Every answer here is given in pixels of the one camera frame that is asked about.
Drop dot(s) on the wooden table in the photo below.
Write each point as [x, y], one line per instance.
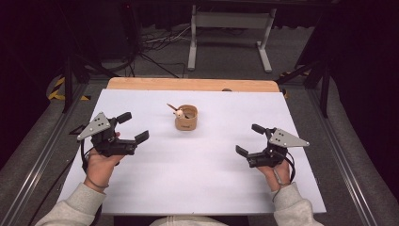
[188, 84]

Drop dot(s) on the person's right hand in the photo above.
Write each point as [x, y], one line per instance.
[282, 175]

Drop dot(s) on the wooden pen holder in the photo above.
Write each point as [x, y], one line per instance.
[186, 124]

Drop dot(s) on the person's left hand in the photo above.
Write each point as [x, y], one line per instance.
[98, 171]

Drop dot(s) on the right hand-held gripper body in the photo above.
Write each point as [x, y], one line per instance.
[285, 139]

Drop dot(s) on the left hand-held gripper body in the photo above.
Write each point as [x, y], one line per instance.
[106, 146]

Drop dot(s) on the metal floor rail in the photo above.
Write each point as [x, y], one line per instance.
[37, 166]
[345, 175]

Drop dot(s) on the black tripod stand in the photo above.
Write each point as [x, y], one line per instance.
[324, 91]
[67, 81]

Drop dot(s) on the black triangular bracket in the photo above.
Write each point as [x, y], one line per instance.
[76, 130]

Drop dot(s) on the yellow black floor tape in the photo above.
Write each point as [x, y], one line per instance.
[56, 94]
[286, 93]

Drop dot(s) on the white board sheet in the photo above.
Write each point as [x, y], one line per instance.
[204, 182]

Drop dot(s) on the person's torso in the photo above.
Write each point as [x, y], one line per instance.
[188, 221]

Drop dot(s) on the white metal stand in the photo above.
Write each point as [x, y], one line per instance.
[232, 20]

